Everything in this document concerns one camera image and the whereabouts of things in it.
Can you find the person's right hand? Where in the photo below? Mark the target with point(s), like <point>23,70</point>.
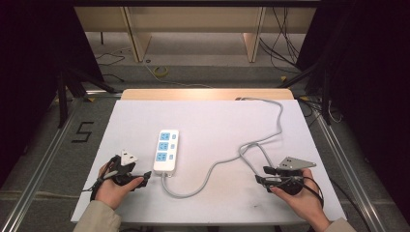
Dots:
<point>306,203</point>

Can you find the aluminium floor rail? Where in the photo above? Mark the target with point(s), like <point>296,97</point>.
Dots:
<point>35,167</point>
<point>351,167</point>

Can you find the beige wooden desk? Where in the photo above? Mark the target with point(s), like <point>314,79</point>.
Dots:
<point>193,22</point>

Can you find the person's left hand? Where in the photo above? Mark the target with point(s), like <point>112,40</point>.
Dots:
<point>111,191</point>

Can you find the black tape floor mark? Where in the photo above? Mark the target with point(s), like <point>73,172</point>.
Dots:
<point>82,132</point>

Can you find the white table cover board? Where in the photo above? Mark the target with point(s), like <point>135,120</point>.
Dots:
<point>209,129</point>

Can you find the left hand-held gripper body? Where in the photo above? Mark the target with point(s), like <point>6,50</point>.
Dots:
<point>124,167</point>

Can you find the dark curtain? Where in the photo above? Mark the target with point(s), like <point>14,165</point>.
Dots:
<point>370,80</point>
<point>29,64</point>

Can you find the black stand legs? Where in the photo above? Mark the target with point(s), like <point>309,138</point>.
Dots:
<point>69,87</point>
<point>322,87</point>

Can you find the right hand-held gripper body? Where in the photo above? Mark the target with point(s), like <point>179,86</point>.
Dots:
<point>290,180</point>

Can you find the wooden table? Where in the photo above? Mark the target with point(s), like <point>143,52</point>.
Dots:
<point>206,94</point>

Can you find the white power strip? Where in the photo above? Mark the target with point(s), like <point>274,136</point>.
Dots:
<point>166,151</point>

